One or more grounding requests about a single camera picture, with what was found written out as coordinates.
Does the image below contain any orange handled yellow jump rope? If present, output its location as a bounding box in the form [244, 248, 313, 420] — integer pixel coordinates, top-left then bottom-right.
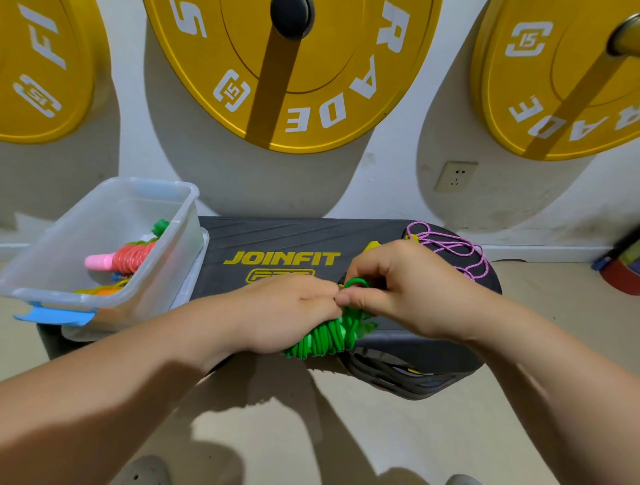
[75, 282, 131, 298]

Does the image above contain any person's right forearm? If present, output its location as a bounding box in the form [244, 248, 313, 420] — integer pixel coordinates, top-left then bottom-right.
[465, 300, 640, 485]

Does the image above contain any blue plastic piece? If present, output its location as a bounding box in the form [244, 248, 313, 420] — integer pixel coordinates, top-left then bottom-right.
[13, 304, 96, 327]

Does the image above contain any black plate peg cap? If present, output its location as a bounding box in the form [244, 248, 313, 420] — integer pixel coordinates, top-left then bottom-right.
[270, 0, 317, 40]

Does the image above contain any dark green jump rope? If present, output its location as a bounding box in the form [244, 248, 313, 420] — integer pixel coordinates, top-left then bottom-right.
[283, 276, 378, 361]

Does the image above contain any person's left hand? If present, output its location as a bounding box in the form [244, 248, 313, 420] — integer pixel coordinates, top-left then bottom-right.
[215, 274, 344, 356]

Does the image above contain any purple rope with foam handles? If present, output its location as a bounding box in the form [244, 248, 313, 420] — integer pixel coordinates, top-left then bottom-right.
[363, 221, 491, 283]

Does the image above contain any clear plastic storage bin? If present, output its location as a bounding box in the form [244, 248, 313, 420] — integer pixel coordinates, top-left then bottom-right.
[0, 177, 202, 331]

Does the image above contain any person's left grey shoe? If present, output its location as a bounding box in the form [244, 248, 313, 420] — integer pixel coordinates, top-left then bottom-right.
[112, 454, 171, 485]

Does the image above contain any white wall socket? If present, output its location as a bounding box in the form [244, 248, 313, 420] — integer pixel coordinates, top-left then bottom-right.
[434, 161, 479, 194]

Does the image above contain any person's right hand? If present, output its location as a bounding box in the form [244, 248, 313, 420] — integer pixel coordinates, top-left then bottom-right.
[334, 238, 496, 343]

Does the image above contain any black aerobic step platform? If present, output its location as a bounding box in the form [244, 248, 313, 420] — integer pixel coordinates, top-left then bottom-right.
[38, 217, 503, 401]

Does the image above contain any red fire extinguisher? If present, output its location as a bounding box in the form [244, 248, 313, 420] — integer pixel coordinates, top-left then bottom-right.
[593, 228, 640, 296]

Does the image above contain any large yellow weight plate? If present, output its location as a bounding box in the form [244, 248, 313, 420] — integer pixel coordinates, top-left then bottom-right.
[143, 0, 444, 155]

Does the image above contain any translucent plastic lid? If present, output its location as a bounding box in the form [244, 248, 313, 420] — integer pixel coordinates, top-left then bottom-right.
[62, 228, 211, 343]

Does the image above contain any pink handled jump rope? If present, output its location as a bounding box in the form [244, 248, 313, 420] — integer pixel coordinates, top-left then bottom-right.
[84, 241, 159, 278]

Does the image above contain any person's left forearm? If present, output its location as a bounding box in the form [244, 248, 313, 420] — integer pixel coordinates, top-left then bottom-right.
[0, 298, 246, 485]

